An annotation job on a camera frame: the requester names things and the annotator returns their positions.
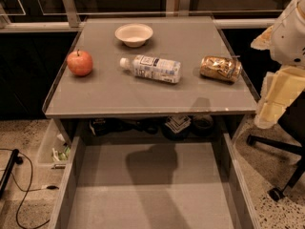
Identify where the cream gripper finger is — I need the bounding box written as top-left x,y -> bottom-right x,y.
254,65 -> 305,129
251,26 -> 274,51

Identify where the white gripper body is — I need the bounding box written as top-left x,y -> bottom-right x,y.
270,0 -> 305,66

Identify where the clear plastic bottle blue label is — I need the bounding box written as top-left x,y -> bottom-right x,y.
120,54 -> 181,84

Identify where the open grey top drawer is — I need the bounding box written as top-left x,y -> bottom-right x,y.
48,135 -> 260,229

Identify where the grey cabinet top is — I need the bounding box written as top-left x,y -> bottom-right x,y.
43,17 -> 256,119

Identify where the black office chair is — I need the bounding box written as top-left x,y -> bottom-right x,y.
246,93 -> 305,202

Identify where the gold crushed can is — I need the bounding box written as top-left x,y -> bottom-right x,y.
200,56 -> 242,83

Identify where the clutter inside cabinet shelf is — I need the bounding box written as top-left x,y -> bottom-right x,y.
89,114 -> 214,140

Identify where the white paper bowl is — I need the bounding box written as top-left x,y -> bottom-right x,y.
114,23 -> 153,48

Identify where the red apple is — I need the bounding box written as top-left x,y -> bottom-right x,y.
67,50 -> 93,76

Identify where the clear plastic storage bin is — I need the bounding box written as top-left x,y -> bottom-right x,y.
36,120 -> 71,167

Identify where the black bar on floor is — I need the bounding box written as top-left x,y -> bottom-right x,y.
0,149 -> 19,198

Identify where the metal railing frame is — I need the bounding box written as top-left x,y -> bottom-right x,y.
0,0 -> 305,34

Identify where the black cable on floor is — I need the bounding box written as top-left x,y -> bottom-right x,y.
0,148 -> 60,229

